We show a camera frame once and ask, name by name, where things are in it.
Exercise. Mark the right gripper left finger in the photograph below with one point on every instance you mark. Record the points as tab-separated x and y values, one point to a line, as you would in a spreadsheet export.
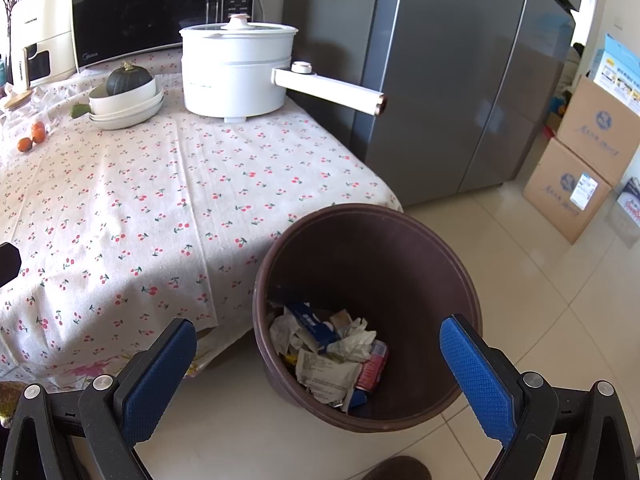
151	379

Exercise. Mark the white electric cooking pot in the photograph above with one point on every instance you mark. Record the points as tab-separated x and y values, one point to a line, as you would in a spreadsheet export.
241	69

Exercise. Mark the white tissue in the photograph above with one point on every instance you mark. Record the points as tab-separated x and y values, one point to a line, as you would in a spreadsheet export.
354	342

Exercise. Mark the cream air fryer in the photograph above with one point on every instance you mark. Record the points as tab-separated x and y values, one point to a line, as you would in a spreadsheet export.
42	48

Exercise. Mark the white patterned bag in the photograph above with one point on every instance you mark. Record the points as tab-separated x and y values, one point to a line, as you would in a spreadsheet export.
629	200

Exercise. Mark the dark blue snack box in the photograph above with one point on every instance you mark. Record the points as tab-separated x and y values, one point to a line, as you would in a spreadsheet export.
320	333

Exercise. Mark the black microwave oven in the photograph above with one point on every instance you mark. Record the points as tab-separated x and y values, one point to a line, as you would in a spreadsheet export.
107	29

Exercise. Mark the upper cardboard box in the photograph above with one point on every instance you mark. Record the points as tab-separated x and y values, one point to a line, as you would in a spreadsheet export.
601	130

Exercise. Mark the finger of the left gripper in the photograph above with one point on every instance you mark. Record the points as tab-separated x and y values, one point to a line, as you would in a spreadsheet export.
10	263

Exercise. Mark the light blue product box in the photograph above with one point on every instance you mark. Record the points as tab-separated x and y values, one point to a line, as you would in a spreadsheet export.
616	70

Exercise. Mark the red milk drink can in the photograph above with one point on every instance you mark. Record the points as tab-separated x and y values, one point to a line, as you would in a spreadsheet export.
372	369

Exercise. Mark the white snack packet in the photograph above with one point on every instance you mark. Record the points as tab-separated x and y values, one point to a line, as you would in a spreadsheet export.
329	382

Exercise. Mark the dark green pumpkin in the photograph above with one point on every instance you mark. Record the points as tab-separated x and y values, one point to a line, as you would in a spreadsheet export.
126	78

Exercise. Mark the small orange fruit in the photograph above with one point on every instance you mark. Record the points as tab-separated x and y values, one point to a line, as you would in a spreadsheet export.
24	145
38	135
37	124

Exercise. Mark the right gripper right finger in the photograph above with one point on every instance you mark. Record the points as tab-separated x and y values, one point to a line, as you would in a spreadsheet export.
488	381

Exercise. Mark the lower cardboard box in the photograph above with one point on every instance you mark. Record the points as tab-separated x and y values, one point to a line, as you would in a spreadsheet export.
566	190

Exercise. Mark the cherry print tablecloth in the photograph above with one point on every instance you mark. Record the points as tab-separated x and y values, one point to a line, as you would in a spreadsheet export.
122	231

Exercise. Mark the brown fuzzy slipper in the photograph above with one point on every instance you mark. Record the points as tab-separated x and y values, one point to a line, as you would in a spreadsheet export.
399	468

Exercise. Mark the grey refrigerator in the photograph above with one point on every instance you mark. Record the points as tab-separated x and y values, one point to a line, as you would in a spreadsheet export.
467	83

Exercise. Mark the cream bowl with handle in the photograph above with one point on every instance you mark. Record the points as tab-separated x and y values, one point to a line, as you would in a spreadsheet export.
101	103

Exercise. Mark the cardboard box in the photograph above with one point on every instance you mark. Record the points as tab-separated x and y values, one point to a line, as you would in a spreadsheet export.
601	130
566	190

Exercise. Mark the brown trash bin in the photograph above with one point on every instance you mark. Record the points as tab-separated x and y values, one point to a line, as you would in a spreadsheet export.
384	266

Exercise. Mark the white pecan kernels packet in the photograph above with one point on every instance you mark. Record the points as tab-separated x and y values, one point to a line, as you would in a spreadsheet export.
288	336

